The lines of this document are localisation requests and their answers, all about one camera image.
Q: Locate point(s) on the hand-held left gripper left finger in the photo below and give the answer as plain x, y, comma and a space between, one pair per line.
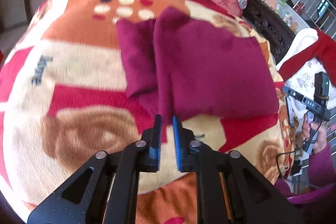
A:
155, 158

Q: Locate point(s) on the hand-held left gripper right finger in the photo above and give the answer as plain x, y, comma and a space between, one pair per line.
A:
178, 151

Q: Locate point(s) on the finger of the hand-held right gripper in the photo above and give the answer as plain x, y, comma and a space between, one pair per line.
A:
289, 111

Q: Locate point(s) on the maroon fleece garment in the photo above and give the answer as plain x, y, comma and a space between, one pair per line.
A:
210, 69

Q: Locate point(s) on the person's right forearm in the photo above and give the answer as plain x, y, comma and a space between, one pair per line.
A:
320, 171

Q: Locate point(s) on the person's right hand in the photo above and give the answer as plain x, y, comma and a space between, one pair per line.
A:
319, 138

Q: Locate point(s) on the white printed cloth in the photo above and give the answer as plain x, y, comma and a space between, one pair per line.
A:
302, 82

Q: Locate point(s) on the red cloth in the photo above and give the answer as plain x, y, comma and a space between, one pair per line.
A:
321, 52

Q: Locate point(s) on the dark carved wooden headboard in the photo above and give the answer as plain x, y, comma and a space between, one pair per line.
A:
267, 27

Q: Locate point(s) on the metal railing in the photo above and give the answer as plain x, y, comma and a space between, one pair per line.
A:
319, 1

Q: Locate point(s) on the printed fleece blanket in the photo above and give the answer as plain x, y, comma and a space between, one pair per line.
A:
78, 56

